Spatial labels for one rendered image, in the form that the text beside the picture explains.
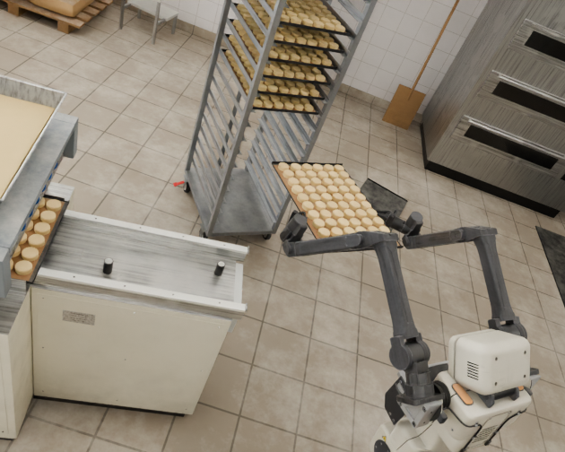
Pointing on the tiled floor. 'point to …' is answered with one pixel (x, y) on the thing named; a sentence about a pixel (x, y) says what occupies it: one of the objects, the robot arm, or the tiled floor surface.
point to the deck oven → (514, 106)
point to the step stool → (151, 13)
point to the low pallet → (59, 13)
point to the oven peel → (407, 105)
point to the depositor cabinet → (9, 354)
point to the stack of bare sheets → (382, 197)
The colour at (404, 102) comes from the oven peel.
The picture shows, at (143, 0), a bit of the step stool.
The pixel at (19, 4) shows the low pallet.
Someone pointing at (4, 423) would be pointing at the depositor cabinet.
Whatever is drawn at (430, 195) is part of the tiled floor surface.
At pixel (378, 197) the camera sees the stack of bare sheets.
